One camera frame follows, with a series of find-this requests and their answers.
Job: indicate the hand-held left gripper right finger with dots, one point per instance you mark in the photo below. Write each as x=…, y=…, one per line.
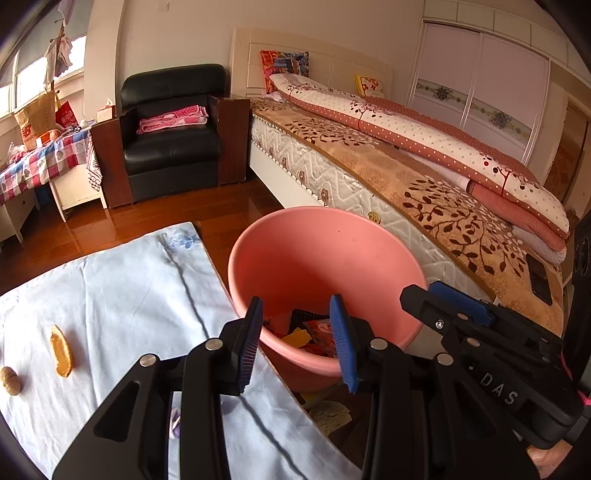
x=345, y=353

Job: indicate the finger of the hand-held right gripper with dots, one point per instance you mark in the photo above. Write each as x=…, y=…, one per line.
x=429, y=311
x=461, y=300

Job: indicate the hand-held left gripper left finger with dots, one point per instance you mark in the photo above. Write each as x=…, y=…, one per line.
x=247, y=353

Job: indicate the red snack packet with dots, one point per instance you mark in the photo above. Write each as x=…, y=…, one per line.
x=319, y=330

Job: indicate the pink plastic bucket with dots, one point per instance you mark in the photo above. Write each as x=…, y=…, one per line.
x=323, y=258

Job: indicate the person's right hand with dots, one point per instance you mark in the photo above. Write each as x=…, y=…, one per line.
x=550, y=462

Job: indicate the yellow paper scrap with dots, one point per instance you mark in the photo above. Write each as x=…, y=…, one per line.
x=296, y=338

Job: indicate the black corrugated paper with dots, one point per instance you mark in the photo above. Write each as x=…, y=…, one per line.
x=300, y=318

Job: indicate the black phone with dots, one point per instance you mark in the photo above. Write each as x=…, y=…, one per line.
x=539, y=279

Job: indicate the light blue cloth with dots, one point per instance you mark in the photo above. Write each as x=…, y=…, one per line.
x=115, y=295

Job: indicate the bed with floral pillow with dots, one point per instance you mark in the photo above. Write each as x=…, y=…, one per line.
x=369, y=154

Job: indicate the white and pink quilt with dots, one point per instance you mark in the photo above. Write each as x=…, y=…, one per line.
x=415, y=134

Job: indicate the brown wooden door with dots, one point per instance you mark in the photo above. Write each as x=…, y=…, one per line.
x=570, y=157

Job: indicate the orange peel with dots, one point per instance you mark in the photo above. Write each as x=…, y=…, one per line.
x=61, y=353

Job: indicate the black leather armchair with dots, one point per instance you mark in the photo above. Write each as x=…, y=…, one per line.
x=171, y=157

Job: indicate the white sliding-door wardrobe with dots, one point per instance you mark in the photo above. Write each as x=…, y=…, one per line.
x=461, y=69

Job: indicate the yellow pillow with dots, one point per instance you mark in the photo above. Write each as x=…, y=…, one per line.
x=369, y=86

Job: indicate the white cabinet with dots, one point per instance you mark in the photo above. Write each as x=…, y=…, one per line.
x=76, y=194

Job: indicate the walnut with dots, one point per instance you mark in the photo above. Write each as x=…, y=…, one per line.
x=10, y=381

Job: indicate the red patterned white cloth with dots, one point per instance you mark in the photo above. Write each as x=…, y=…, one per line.
x=94, y=166

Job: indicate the pink folded blanket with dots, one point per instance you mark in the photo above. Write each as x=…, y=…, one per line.
x=173, y=121

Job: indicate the blue bin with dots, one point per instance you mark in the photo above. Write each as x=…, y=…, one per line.
x=44, y=194

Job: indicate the white drawer table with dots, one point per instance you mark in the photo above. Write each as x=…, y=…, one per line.
x=16, y=214

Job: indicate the tissue box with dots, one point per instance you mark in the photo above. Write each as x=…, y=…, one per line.
x=105, y=112

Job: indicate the checked tablecloth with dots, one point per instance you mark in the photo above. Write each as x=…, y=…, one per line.
x=41, y=161

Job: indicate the colourful patterned pillow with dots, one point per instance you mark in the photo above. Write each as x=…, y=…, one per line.
x=284, y=69

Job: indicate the red bag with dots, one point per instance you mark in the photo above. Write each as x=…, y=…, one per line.
x=66, y=114

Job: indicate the clear plastic bag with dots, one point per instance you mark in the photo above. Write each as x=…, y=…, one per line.
x=14, y=152

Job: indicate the brown paper bag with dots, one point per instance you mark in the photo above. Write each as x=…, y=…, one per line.
x=34, y=120

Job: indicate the wooden coat rack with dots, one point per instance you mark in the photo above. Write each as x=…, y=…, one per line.
x=59, y=41

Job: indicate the bay window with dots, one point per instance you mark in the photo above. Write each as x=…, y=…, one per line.
x=27, y=60

